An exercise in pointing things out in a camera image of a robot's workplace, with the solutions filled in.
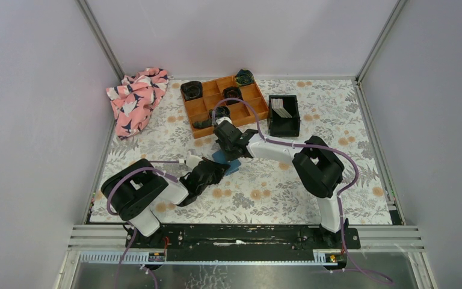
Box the stack of cards in box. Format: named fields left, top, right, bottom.
left=271, top=98, right=293, bottom=119

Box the floral table mat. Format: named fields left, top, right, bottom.
left=100, top=79, right=392, bottom=225

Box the blue leather card holder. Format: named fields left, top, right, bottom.
left=212, top=150, right=241, bottom=176

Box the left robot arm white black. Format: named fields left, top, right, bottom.
left=100, top=156, right=231, bottom=247

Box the rolled green tie front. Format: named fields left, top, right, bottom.
left=192, top=106, right=230, bottom=129

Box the wooden compartment tray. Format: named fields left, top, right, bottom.
left=181, top=75, right=269, bottom=138

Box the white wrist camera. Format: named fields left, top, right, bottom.
left=214, top=117, right=233, bottom=126
left=184, top=155, right=203, bottom=169

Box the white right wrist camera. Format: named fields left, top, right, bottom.
left=214, top=117, right=233, bottom=126

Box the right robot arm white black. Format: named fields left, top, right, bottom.
left=214, top=119, right=345, bottom=248

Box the rolled green tie top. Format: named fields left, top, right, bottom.
left=234, top=69, right=254, bottom=87

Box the aluminium front rail frame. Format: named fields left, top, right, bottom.
left=69, top=223, right=438, bottom=288

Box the rolled dark tie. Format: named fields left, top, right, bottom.
left=223, top=86, right=243, bottom=105
left=180, top=81, right=203, bottom=101

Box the pink patterned cloth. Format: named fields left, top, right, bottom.
left=105, top=67, right=169, bottom=140

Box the rolled dark tie far left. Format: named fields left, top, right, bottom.
left=180, top=81, right=203, bottom=101

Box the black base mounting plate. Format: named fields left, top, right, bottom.
left=125, top=223, right=361, bottom=262

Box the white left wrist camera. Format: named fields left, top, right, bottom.
left=184, top=155, right=203, bottom=169

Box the rolled green tie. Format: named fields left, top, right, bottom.
left=192, top=106, right=230, bottom=129
left=234, top=69, right=254, bottom=87

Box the black card box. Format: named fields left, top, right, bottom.
left=267, top=95, right=301, bottom=137

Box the rolled dark tie centre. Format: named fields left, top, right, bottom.
left=223, top=86, right=243, bottom=105

